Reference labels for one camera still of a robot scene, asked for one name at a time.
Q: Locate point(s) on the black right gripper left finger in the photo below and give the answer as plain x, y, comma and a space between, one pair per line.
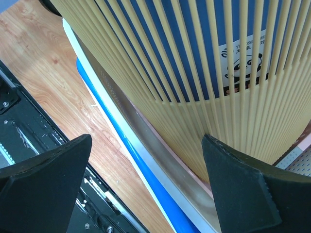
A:
38, 195

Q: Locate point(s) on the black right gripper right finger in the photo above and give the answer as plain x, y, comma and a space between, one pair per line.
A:
252, 196

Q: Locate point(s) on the yellow slatted basket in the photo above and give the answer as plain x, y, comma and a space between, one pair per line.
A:
262, 121

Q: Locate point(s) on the blue bucket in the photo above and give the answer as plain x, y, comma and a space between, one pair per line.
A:
193, 50

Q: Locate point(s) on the beige perforated basket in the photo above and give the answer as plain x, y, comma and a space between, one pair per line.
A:
197, 204

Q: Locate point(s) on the blue rimmed white tub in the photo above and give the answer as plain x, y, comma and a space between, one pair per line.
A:
177, 219

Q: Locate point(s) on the pink small tray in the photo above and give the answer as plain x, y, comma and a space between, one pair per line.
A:
302, 144

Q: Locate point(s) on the black mounting rail plate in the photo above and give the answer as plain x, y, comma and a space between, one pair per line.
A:
26, 131

